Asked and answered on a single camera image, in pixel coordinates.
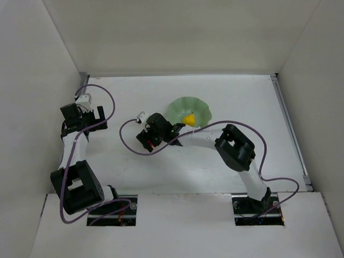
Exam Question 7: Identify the yellow fake pear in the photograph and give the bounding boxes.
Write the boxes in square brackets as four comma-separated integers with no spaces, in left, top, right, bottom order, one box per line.
[182,113,196,127]

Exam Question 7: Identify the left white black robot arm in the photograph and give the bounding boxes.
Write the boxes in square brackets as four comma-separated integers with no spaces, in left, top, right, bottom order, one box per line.
[50,103,118,215]

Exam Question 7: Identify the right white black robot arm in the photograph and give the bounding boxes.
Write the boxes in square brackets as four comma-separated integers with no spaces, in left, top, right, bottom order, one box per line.
[137,112,271,209]

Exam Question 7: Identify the green scalloped fruit bowl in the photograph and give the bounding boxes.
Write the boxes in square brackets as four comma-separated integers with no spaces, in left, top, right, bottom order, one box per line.
[164,96,212,128]

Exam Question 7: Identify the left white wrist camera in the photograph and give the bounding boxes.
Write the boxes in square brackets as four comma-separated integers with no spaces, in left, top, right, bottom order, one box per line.
[75,94,91,109]

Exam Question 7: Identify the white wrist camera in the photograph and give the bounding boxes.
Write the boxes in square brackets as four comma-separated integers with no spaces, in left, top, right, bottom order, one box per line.
[136,111,150,124]
[75,94,91,109]

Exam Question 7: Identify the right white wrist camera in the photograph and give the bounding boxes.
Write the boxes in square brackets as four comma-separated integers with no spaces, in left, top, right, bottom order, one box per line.
[136,111,150,124]

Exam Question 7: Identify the left aluminium table rail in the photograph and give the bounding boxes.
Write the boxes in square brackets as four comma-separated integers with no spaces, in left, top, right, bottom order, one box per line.
[79,72,90,88]

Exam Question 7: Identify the aluminium table rail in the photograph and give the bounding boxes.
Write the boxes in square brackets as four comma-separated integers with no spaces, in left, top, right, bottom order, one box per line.
[79,72,90,88]
[270,74,314,192]

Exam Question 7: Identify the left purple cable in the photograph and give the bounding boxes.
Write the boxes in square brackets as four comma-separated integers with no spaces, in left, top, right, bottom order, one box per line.
[59,83,132,226]

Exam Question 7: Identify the purple cable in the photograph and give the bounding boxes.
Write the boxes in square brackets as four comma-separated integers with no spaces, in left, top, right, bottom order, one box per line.
[59,83,132,226]
[119,118,300,216]

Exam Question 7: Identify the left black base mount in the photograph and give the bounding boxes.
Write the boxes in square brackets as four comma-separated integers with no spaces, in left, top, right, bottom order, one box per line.
[87,195,138,227]

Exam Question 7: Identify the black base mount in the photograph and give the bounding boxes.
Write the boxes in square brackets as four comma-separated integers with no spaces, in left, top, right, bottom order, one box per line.
[232,194,284,226]
[87,195,138,227]

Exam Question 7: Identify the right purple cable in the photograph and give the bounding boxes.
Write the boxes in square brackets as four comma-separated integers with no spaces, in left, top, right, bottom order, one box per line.
[119,118,300,216]

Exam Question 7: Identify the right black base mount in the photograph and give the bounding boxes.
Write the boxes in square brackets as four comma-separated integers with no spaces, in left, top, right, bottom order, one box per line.
[232,194,284,226]

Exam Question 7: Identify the right aluminium table rail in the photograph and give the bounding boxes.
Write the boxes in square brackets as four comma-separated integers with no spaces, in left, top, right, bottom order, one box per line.
[270,74,314,192]

